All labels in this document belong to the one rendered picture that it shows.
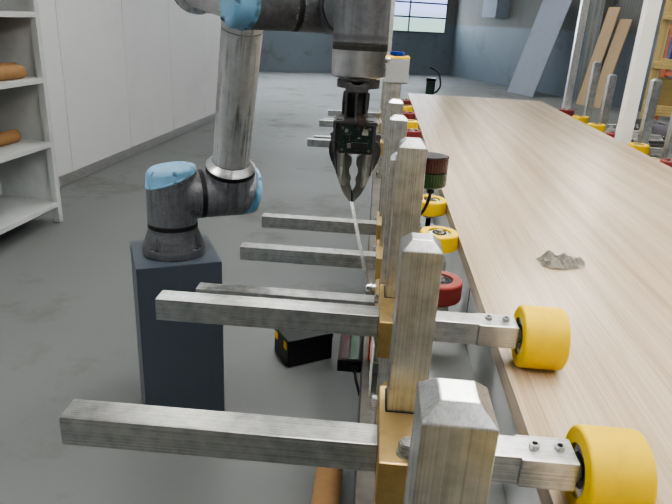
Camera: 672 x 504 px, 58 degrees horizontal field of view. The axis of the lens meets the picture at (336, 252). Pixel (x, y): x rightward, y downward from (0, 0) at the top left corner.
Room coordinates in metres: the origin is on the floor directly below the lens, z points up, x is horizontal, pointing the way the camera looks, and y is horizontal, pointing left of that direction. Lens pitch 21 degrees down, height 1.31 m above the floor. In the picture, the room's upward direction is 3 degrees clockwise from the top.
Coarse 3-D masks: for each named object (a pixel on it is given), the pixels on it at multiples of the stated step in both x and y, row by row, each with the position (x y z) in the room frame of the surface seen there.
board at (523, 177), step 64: (448, 128) 2.58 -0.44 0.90; (512, 128) 2.67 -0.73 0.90; (576, 128) 2.77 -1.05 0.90; (448, 192) 1.54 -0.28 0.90; (512, 192) 1.57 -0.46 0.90; (576, 192) 1.61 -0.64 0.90; (640, 192) 1.65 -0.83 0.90; (512, 256) 1.09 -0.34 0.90; (576, 256) 1.11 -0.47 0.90; (640, 256) 1.13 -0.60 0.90; (576, 320) 0.83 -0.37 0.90; (640, 320) 0.84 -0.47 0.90; (512, 384) 0.64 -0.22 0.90; (576, 384) 0.65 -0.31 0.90; (640, 384) 0.66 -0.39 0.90
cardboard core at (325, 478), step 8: (320, 472) 1.43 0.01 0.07; (328, 472) 1.42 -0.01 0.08; (336, 472) 1.43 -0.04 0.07; (320, 480) 1.39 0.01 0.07; (328, 480) 1.39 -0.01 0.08; (336, 480) 1.40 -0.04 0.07; (320, 488) 1.36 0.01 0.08; (328, 488) 1.36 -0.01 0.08; (336, 488) 1.37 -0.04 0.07; (312, 496) 1.35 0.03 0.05; (320, 496) 1.33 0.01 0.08; (328, 496) 1.33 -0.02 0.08; (336, 496) 1.34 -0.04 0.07
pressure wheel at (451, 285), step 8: (448, 272) 0.98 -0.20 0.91; (448, 280) 0.95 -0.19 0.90; (456, 280) 0.94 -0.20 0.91; (440, 288) 0.91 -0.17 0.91; (448, 288) 0.91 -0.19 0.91; (456, 288) 0.92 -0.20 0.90; (440, 296) 0.91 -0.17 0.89; (448, 296) 0.91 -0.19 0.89; (456, 296) 0.92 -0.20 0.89; (440, 304) 0.91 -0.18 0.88; (448, 304) 0.91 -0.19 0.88
